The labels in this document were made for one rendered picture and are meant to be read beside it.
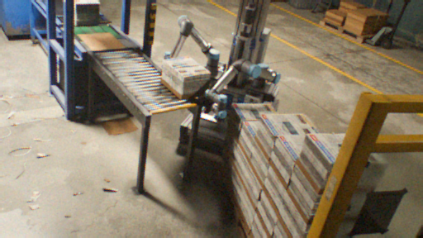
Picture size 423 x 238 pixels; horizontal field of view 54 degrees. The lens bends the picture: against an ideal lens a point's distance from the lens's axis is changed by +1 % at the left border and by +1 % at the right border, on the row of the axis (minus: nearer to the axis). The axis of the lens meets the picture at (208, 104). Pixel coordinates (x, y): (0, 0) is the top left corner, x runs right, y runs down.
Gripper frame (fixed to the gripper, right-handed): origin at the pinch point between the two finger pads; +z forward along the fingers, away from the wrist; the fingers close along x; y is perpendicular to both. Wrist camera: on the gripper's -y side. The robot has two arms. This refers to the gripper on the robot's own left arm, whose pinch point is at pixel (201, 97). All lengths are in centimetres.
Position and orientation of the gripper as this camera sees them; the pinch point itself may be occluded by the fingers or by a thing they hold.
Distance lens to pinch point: 369.0
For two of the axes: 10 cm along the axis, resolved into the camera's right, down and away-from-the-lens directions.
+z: -5.5, -4.7, 6.9
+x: -8.2, 1.6, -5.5
